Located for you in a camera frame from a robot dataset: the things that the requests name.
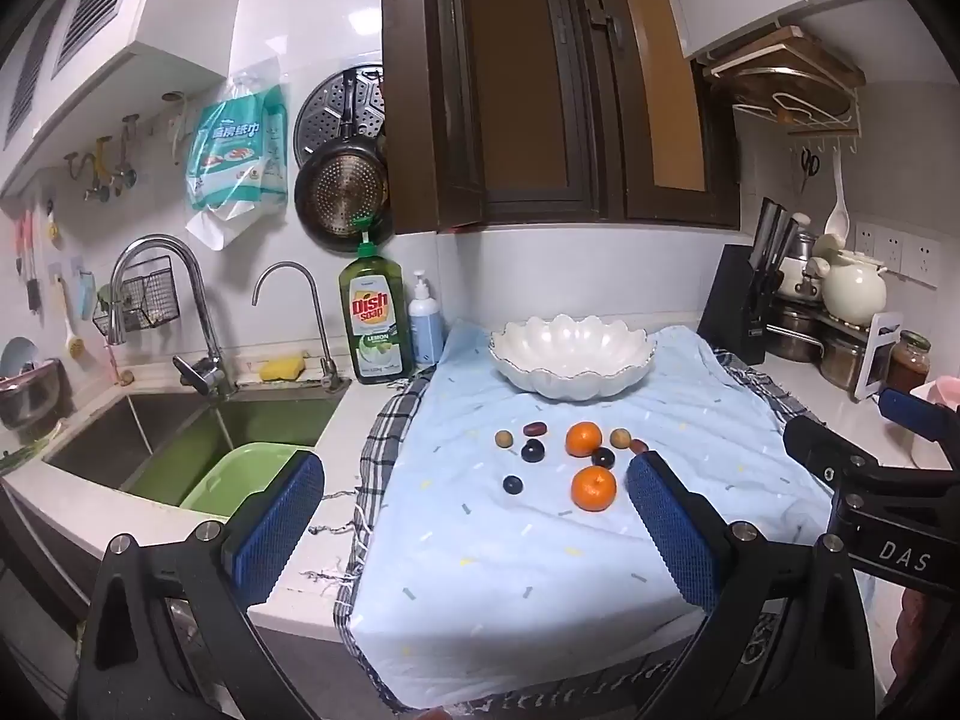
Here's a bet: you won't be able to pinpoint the steel steamer plate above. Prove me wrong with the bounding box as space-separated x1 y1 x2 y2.
294 66 387 166

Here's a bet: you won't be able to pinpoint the green dish soap bottle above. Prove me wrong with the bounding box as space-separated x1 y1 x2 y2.
339 217 415 386

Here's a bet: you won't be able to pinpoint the blue pump bottle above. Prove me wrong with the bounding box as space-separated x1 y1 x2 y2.
408 270 446 370

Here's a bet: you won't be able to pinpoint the large steel faucet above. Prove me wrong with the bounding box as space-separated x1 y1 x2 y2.
109 235 237 398

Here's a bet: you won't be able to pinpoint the white wall socket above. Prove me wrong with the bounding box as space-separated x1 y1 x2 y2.
855 221 942 287

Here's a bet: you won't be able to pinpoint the orange tangerine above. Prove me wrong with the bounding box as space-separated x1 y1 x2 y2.
571 466 618 512
565 421 605 458

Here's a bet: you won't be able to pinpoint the slim steel faucet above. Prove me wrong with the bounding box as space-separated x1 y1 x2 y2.
251 261 338 391

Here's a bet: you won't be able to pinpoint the green plastic basin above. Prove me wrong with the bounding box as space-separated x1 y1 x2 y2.
178 442 316 520

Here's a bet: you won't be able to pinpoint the glass jar of brown sauce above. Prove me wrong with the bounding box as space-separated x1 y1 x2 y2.
885 330 932 395

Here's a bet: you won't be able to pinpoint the steel mixing bowl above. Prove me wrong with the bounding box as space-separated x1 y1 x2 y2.
0 356 65 432

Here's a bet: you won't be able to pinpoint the black perforated pan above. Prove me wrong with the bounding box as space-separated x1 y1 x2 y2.
294 71 395 252

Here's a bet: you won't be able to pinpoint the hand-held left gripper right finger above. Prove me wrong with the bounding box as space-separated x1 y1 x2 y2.
627 452 878 720

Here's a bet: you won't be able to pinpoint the light blue speckled cloth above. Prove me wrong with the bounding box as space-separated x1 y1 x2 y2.
341 322 875 713

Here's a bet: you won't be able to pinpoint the grey checked cloth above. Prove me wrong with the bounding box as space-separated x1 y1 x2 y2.
332 349 826 720

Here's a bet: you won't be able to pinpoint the white scalloped ceramic bowl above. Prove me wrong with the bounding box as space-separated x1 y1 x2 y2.
489 315 658 400

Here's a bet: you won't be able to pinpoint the wooden cutting boards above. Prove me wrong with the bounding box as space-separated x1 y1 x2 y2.
701 25 867 128

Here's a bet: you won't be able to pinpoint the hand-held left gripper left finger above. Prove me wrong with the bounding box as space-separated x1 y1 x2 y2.
66 448 353 720

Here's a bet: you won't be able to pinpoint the white rack panel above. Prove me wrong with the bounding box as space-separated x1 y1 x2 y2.
855 313 905 400

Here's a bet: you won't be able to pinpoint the pink plastic container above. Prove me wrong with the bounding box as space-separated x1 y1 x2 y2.
909 381 960 467

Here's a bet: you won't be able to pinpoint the cream ceramic pot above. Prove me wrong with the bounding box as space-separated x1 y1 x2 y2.
814 236 890 322

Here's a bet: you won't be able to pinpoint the white ladle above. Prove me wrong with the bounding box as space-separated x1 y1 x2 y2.
825 150 852 237

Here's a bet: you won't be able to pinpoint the white wire wall rack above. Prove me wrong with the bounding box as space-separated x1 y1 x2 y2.
731 90 860 155

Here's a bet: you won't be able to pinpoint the black wire basket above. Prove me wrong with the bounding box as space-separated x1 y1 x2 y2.
92 255 179 335

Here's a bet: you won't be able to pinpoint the black handled knife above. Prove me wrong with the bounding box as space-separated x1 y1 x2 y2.
765 208 793 286
750 197 781 271

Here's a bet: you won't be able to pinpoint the steel cooking pot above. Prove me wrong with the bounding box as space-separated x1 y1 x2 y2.
819 330 871 391
765 300 826 362

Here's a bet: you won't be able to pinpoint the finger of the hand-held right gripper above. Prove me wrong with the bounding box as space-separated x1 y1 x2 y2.
783 415 884 482
877 388 960 445

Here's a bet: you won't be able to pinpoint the white vented range hood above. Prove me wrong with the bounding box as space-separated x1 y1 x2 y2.
0 0 290 196

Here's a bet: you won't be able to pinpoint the steel kitchen sink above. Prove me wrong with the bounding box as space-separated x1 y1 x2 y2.
41 382 353 511

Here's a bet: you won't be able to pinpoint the yellow headed dish brush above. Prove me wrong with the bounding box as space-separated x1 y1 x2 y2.
56 270 87 357

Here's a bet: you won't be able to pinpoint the dark brown cabinet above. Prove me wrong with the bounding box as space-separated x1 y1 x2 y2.
381 0 743 235

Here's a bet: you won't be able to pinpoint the teal paper towel pack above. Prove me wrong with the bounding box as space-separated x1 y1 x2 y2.
184 64 290 252

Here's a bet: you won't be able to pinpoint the person's right hand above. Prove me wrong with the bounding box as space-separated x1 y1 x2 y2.
896 589 960 700

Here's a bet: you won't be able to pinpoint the black knife block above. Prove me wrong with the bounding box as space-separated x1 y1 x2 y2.
697 244 781 366

